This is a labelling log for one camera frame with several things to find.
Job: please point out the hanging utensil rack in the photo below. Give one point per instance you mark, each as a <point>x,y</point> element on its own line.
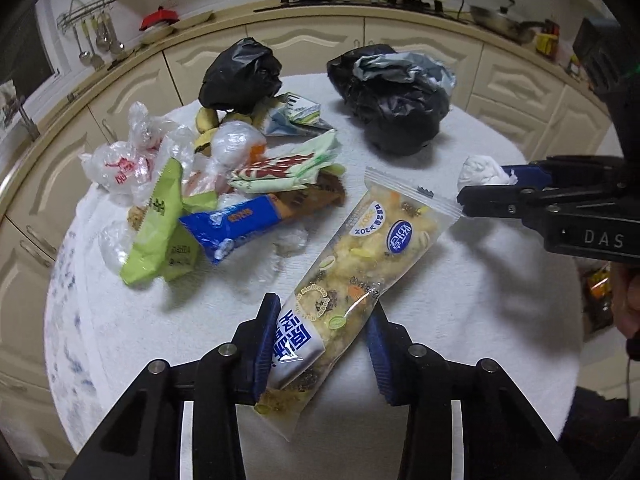
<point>93,31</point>

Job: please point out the steel frying pan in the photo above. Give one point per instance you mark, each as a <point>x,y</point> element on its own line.
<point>499,22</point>

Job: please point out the black bag with grey plastic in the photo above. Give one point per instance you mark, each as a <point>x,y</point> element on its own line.
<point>400,97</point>

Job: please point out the brown snack wrapper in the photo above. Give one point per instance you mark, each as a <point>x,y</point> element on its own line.
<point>327,191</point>

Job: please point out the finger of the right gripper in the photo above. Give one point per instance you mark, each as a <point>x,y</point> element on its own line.
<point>531,175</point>
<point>498,201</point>

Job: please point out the red lidded pot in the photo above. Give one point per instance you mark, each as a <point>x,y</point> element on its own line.
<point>160,16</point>

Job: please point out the clear nut snack packet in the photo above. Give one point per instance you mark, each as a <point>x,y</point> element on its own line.
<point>390,229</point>

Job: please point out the clear plastic wrap ball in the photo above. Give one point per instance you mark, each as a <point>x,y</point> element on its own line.
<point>233,143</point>

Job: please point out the blue snack wrapper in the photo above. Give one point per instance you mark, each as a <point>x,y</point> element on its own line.
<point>220,232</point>

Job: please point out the crushed milk carton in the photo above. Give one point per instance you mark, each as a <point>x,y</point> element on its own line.
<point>289,114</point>

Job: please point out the green snack wrapper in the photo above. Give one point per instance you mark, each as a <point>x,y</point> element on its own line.
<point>163,246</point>

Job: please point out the right hand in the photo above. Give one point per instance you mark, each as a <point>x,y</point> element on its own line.
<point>626,298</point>

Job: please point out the clear bag with red print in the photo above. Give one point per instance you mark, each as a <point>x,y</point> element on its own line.
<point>132,167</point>

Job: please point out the red and green wrapper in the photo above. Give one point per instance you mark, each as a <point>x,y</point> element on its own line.
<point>292,171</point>

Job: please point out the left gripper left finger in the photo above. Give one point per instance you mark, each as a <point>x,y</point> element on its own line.
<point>254,340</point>

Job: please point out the banana peel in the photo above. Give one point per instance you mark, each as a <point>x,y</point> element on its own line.
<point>208,122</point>

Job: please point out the cream kitchen cabinets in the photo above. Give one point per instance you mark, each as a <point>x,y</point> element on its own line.
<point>514,89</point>

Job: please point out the white tissue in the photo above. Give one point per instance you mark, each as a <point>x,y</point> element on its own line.
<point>483,170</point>

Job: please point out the black garbage bag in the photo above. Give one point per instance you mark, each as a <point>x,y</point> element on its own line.
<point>241,77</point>

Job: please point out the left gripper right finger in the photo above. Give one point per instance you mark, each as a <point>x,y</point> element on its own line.
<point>388,343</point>

